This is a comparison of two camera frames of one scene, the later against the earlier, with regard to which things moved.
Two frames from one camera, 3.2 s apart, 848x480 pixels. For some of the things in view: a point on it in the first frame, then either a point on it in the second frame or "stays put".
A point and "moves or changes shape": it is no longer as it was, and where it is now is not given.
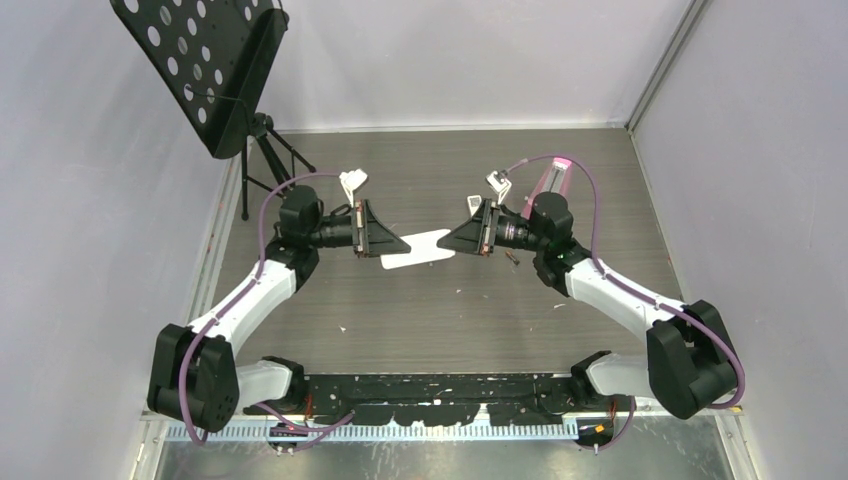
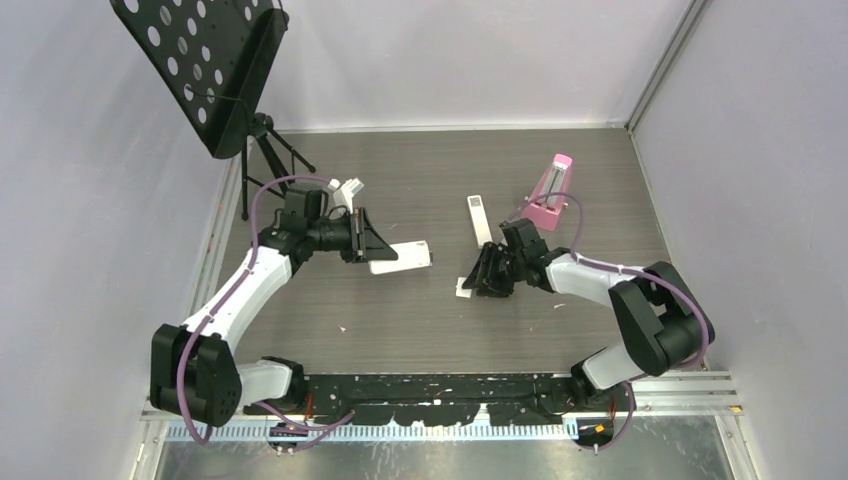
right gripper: x=479 y=235 to x=484 y=275
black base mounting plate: x=505 y=399 stays put
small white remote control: x=423 y=249 moves or changes shape
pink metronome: x=554 y=179 stays put
